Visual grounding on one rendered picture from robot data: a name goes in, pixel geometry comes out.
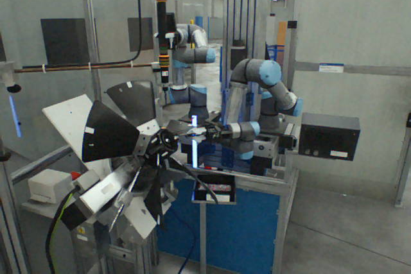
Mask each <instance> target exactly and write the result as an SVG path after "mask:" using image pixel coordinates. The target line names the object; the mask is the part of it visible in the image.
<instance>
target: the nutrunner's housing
mask: <svg viewBox="0 0 411 274"><path fill-rule="evenodd" d="M160 72H161V83H168V82H169V67H160ZM162 90H163V91H168V87H162Z"/></svg>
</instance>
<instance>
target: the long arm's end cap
mask: <svg viewBox="0 0 411 274"><path fill-rule="evenodd" d="M91 216H93V213H92V212H91V211H90V210H89V208H88V207H87V206H86V204H85V203H84V202H83V201H82V200H81V199H80V197H79V198H77V199H76V200H75V201H74V202H72V203H71V204H70V205H68V206H67V207H66V208H65V209H63V213H62V215H61V217H60V219H61V221H62V222H63V223H64V225H65V226H66V227H67V228H68V229H69V231H72V230H74V229H75V228H76V227H78V226H80V225H81V224H82V223H84V222H85V221H87V220H88V219H89V218H90V217H91Z"/></svg>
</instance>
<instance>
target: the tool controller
mask: <svg viewBox="0 0 411 274"><path fill-rule="evenodd" d="M359 134H360V124H359V120H358V118H357V117H345V116H331V115H324V114H311V113H303V114H302V123H301V133H300V140H299V151H298V154H303V155H311V156H316V157H326V158H335V159H340V160H348V161H353V158H354V153H355V150H356V145H357V143H358V138H359Z"/></svg>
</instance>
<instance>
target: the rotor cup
mask: <svg viewBox="0 0 411 274"><path fill-rule="evenodd" d="M154 139H157V140H156V141H154V142H153V143H152V141H153V140H154ZM166 139H169V140H170V142H167V141H166ZM178 148H179V144H178V142H177V139H176V137H175V136H174V135H173V134H172V132H171V131H169V130H168V129H166V128H160V129H158V130H157V131H156V132H155V133H154V134H153V135H152V136H150V141H149V143H148V146H147V148H146V151H145V153H144V155H138V156H139V158H140V161H141V162H142V163H143V164H144V165H145V166H147V167H149V168H151V169H157V168H154V167H153V165H154V164H157V153H158V154H159V161H160V163H159V165H161V166H162V164H163V163H164V161H165V160H166V159H167V158H168V157H170V156H171V155H172V154H174V153H175V152H176V151H177V150H178ZM166 152H168V153H167V154H165V155H164V156H162V154H164V153H166Z"/></svg>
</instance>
